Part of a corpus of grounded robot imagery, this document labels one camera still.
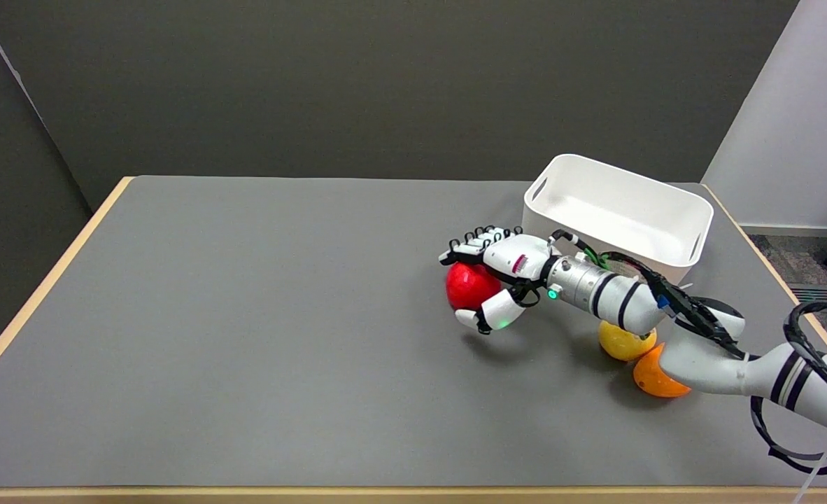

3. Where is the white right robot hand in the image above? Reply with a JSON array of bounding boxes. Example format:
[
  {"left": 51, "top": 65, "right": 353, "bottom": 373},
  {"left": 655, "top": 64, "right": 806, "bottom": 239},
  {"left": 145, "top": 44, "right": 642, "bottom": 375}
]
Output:
[{"left": 439, "top": 225, "right": 556, "bottom": 335}]

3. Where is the red apple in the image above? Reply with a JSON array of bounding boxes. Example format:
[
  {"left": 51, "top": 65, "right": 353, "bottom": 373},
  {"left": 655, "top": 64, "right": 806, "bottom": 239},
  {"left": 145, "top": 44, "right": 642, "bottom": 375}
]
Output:
[{"left": 446, "top": 261, "right": 502, "bottom": 312}]

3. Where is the white plastic storage bin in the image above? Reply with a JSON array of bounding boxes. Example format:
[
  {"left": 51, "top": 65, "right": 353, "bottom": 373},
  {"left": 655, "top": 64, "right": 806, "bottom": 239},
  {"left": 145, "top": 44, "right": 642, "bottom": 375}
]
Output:
[{"left": 521, "top": 154, "right": 715, "bottom": 285}]

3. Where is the yellow lemon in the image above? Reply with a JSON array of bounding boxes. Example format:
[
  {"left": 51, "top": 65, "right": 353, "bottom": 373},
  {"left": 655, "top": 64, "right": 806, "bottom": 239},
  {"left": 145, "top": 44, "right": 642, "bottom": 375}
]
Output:
[{"left": 598, "top": 321, "right": 658, "bottom": 362}]

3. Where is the orange mango fruit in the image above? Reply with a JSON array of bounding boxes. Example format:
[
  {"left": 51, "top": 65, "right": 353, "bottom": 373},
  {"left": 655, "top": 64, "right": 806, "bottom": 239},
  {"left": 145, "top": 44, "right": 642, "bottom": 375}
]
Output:
[{"left": 633, "top": 344, "right": 691, "bottom": 398}]

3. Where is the grey floor vent grille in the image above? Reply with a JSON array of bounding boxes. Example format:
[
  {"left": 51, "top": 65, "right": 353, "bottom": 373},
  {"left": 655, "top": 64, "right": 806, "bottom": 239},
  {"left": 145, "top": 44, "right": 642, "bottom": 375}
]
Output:
[{"left": 789, "top": 283, "right": 827, "bottom": 309}]

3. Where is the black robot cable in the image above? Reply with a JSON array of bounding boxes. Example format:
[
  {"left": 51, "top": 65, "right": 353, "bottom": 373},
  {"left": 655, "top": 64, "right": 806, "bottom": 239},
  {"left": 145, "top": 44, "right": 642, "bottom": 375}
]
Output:
[{"left": 749, "top": 301, "right": 827, "bottom": 477}]

